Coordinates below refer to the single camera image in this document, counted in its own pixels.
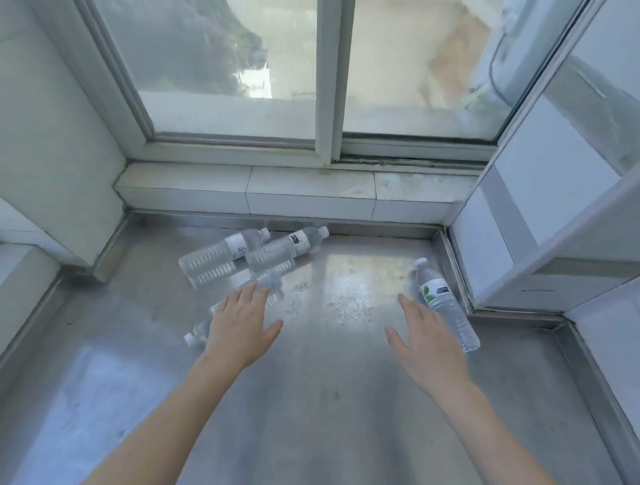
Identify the white framed sliding window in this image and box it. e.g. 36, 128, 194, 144
75, 0, 591, 163

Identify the person's right forearm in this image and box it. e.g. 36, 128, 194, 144
429, 382, 556, 485

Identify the person's left forearm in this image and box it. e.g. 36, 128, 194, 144
79, 355, 243, 485

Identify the person's left hand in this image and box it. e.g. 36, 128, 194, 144
201, 282, 285, 374

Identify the person's right hand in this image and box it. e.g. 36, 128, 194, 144
383, 294, 477, 402

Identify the clear plastic water bottle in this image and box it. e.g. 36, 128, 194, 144
413, 257, 481, 354
245, 225, 330, 273
178, 227, 272, 290
183, 269, 286, 348

